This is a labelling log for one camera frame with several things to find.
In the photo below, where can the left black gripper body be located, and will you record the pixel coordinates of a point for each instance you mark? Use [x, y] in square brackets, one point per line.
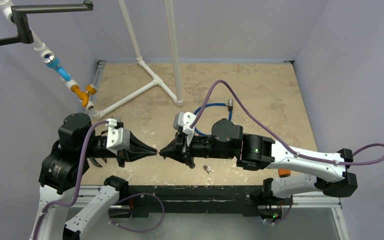
[103, 151]

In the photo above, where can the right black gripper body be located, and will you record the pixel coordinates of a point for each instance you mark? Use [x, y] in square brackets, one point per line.
[182, 147]

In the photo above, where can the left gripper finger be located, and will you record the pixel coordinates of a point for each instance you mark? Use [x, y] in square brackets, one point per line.
[136, 146]
[132, 157]

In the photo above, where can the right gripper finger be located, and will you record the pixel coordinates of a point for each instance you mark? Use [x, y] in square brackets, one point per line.
[179, 157]
[173, 148]

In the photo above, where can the silver key bunch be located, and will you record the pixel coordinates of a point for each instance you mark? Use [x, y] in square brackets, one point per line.
[208, 169]

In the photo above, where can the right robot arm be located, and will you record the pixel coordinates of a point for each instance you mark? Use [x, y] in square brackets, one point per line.
[319, 172]

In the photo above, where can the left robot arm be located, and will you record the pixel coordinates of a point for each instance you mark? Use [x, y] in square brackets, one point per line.
[62, 171]

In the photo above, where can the black pliers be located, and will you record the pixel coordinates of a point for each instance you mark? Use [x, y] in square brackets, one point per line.
[96, 163]

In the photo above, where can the orange pipe valve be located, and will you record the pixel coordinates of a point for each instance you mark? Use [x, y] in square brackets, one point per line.
[84, 96]

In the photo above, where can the orange brush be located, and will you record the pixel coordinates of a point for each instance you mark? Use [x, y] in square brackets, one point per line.
[284, 173]

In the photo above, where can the blue pipe valve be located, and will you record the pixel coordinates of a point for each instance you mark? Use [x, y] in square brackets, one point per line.
[54, 63]

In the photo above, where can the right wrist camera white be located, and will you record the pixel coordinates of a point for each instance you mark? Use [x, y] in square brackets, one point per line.
[183, 122]

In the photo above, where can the aluminium rail frame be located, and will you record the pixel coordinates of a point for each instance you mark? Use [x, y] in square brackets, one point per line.
[310, 216]

